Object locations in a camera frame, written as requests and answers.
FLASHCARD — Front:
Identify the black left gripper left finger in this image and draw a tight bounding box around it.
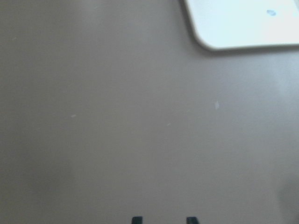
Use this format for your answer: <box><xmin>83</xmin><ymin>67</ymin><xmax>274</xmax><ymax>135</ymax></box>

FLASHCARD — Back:
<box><xmin>131</xmin><ymin>216</ymin><xmax>142</xmax><ymax>224</ymax></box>

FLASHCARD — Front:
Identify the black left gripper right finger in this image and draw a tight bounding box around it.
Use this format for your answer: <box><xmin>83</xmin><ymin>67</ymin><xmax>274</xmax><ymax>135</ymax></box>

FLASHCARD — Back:
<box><xmin>186</xmin><ymin>217</ymin><xmax>199</xmax><ymax>224</ymax></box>

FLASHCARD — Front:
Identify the cream rabbit tray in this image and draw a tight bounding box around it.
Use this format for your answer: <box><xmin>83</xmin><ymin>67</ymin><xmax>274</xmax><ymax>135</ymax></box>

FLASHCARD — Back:
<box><xmin>184</xmin><ymin>0</ymin><xmax>299</xmax><ymax>51</ymax></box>

